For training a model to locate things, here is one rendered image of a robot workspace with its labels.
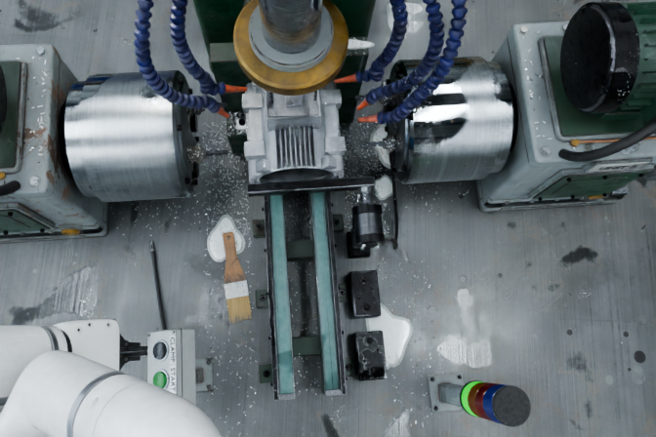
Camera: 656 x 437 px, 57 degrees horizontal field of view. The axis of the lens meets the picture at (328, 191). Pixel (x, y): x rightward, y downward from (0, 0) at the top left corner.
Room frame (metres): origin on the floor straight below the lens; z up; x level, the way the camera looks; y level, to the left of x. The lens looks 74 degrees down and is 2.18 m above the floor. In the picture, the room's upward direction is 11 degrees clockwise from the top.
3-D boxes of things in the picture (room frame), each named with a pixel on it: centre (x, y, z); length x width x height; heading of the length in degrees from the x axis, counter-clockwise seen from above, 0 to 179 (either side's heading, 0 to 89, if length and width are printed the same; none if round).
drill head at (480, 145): (0.52, -0.23, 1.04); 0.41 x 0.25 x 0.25; 105
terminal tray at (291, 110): (0.48, 0.10, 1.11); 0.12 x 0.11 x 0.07; 15
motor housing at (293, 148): (0.44, 0.09, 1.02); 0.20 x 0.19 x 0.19; 15
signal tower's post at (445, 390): (-0.01, -0.34, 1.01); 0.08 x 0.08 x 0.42; 15
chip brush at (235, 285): (0.15, 0.17, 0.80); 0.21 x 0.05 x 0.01; 21
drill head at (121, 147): (0.35, 0.43, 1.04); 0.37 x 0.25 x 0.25; 105
